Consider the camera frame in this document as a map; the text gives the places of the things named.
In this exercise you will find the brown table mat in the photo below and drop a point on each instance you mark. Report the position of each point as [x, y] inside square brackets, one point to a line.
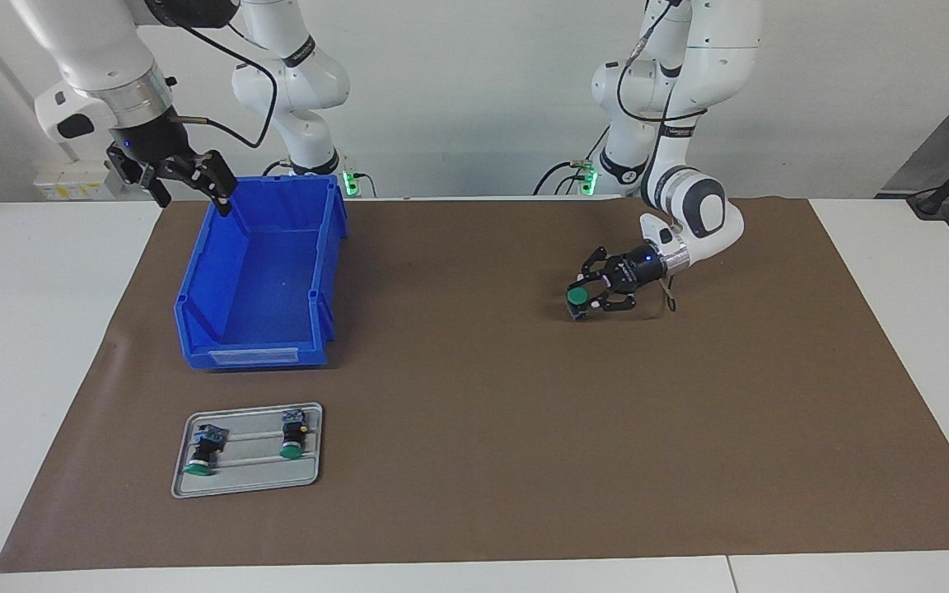
[483, 428]

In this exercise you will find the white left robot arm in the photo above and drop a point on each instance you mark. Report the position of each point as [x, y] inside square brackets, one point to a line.
[722, 66]

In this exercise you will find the green capped push button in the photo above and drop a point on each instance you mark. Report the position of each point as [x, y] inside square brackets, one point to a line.
[579, 295]
[209, 449]
[292, 436]

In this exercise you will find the white power strip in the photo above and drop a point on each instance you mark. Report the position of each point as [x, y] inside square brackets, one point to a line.
[71, 181]

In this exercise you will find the blue plastic storage bin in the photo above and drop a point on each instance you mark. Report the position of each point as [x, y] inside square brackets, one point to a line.
[260, 280]

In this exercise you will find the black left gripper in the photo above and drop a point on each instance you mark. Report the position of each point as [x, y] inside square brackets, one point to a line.
[639, 268]

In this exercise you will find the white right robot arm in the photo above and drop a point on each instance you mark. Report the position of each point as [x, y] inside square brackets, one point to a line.
[95, 49]

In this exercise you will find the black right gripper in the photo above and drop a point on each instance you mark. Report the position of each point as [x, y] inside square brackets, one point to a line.
[149, 144]

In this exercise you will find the grey metal tray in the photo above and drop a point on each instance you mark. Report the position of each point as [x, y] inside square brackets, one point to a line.
[252, 478]

